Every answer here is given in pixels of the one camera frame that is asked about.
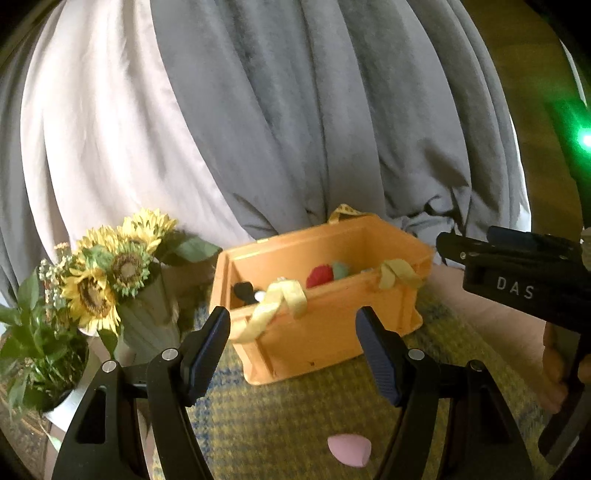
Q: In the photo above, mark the pink egg makeup sponge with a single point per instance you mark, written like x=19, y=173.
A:
x=350, y=449

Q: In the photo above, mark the grey curtain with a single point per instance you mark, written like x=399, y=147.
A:
x=392, y=107

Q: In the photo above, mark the red green fuzzy plush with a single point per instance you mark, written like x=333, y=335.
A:
x=326, y=273

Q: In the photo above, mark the white hoop tube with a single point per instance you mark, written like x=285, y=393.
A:
x=577, y=73

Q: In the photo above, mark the right human hand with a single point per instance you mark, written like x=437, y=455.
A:
x=554, y=390

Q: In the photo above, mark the sunflower bouquet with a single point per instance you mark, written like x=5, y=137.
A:
x=108, y=266

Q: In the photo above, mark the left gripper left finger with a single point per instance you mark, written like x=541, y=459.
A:
x=176, y=378

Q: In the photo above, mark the orange plastic storage crate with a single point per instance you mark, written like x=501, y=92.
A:
x=295, y=330

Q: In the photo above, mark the white flower pot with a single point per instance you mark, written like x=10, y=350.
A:
x=62, y=415

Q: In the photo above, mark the pale pink curtain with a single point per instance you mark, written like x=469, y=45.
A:
x=102, y=135

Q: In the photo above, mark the green leafy plant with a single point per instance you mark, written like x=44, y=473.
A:
x=46, y=349

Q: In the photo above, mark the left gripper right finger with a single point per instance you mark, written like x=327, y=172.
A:
x=410, y=380

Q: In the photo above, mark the black mouse plush toy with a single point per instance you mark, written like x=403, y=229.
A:
x=249, y=295

